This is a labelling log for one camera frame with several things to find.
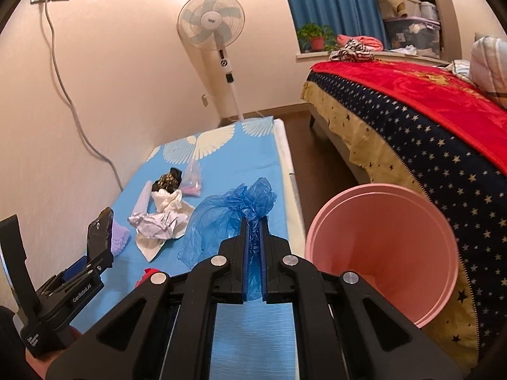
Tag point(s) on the star print bed sheet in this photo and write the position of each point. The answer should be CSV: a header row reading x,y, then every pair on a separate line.
x,y
416,158

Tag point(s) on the striped cloth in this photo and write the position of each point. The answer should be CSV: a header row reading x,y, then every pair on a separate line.
x,y
352,51

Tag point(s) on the red blanket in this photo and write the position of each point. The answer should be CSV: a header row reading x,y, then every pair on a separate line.
x,y
416,87

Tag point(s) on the pink plastic bucket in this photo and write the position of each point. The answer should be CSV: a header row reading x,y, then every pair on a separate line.
x,y
376,245

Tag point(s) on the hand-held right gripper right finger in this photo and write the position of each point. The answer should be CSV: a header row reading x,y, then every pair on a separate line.
x,y
264,255

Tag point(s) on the blue bird print tablecloth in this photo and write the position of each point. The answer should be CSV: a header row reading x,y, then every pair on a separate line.
x,y
237,158

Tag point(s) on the window sill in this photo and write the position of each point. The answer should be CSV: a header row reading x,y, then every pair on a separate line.
x,y
396,57

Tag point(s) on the cream paper sheet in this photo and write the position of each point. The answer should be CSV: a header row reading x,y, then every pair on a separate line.
x,y
152,247

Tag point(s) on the white table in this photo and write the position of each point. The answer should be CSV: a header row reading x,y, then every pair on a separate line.
x,y
287,158

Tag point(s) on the black gold scrunchie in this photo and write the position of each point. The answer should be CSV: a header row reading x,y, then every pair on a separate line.
x,y
168,180

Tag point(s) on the blue curtain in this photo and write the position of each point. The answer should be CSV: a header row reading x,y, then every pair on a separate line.
x,y
336,0

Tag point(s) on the plaid cloth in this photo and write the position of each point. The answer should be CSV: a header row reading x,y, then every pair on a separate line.
x,y
461,70

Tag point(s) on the crumpled printed paper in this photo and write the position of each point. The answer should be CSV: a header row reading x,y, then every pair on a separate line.
x,y
156,223

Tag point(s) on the pink cloth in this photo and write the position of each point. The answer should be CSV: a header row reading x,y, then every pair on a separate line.
x,y
366,41

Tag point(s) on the white tissue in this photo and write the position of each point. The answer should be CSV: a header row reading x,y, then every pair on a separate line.
x,y
168,200

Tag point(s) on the red wrapper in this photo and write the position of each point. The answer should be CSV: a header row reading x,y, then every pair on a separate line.
x,y
144,276

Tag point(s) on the white foam net sleeve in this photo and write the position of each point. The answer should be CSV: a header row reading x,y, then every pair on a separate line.
x,y
120,239

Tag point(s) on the potted green plant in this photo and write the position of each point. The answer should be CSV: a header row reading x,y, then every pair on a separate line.
x,y
315,35

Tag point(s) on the white lidded container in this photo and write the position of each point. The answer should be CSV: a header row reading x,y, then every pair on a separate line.
x,y
429,11

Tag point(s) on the white standing fan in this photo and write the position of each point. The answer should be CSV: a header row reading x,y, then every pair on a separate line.
x,y
210,18

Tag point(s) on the beige jacket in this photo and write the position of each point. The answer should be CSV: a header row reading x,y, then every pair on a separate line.
x,y
396,0

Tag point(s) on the small clear plastic bag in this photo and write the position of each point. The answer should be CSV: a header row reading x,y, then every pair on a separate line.
x,y
192,180

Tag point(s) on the clear storage box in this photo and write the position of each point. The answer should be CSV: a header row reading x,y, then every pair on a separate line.
x,y
412,35

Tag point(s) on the blue plastic bag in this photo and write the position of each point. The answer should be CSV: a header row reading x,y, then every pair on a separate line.
x,y
222,213

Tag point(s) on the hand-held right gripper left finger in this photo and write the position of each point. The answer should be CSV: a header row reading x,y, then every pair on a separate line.
x,y
250,255

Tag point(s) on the plaid pillow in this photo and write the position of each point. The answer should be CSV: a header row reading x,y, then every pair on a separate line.
x,y
491,67

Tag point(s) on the white cloth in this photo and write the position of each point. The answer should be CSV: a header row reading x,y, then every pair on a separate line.
x,y
404,50

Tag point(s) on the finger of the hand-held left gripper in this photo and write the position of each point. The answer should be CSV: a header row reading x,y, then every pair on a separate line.
x,y
102,237

